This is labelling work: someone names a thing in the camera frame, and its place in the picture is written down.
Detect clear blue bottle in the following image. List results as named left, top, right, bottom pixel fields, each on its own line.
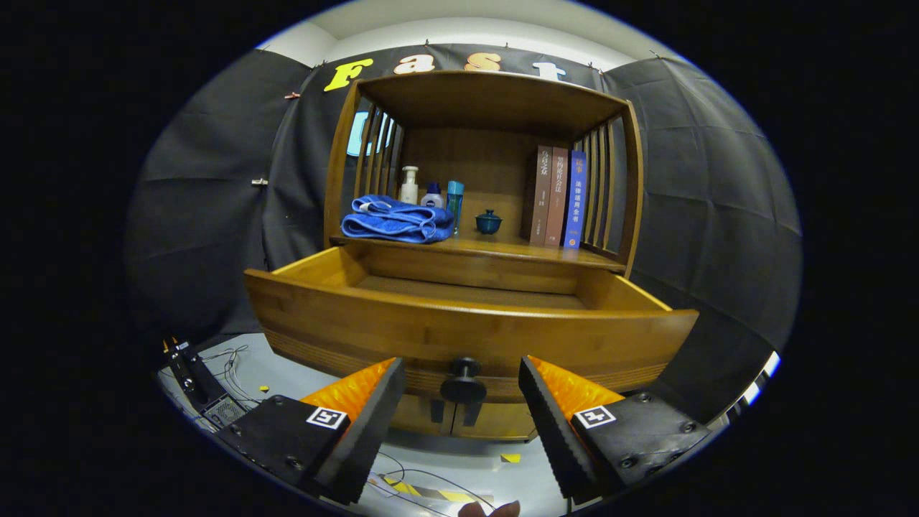
left=446, top=180, right=465, bottom=236

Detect thin floor cables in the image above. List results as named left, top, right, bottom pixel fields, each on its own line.
left=197, top=345, right=500, bottom=517

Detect black electronic device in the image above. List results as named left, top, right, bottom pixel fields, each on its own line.
left=162, top=337, right=248, bottom=429

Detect wooden countertop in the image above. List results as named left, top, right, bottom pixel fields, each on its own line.
left=330, top=233, right=625, bottom=274

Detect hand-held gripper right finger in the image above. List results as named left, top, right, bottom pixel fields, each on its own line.
left=518, top=355, right=712, bottom=503

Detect blue book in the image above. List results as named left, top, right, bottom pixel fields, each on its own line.
left=563, top=150, right=588, bottom=250

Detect wooden cabinet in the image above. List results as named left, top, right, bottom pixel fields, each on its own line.
left=244, top=70, right=701, bottom=440

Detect wooden drawer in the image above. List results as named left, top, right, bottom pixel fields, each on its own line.
left=244, top=244, right=699, bottom=404

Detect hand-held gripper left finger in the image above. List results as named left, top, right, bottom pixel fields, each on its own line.
left=215, top=357, right=407, bottom=506

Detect light brown book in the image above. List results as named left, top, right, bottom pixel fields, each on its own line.
left=544, top=147, right=569, bottom=247

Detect wooden cabinet door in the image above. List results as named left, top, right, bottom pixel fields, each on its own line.
left=452, top=402, right=539, bottom=440
left=391, top=393, right=460, bottom=437

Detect blue folded towel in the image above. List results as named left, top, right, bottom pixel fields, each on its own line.
left=340, top=194, right=456, bottom=244

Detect dark brown book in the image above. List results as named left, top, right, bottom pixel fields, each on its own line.
left=521, top=146, right=554, bottom=243

